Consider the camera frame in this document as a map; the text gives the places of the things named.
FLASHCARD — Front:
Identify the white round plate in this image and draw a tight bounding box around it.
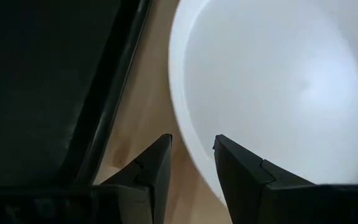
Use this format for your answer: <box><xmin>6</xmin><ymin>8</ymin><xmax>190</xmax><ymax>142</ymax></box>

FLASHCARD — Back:
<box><xmin>167</xmin><ymin>0</ymin><xmax>358</xmax><ymax>207</ymax></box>

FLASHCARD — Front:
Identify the black plastic serving tray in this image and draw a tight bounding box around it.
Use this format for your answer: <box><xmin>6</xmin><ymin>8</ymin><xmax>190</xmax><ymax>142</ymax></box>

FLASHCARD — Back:
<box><xmin>0</xmin><ymin>0</ymin><xmax>152</xmax><ymax>189</ymax></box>

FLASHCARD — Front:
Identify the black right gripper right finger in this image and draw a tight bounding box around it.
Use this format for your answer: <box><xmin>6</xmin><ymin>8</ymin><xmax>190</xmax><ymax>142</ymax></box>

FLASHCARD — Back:
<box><xmin>212</xmin><ymin>134</ymin><xmax>316</xmax><ymax>224</ymax></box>

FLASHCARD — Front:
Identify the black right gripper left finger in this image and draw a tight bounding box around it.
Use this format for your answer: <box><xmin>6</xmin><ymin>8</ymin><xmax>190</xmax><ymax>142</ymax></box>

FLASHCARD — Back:
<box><xmin>100</xmin><ymin>133</ymin><xmax>173</xmax><ymax>224</ymax></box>

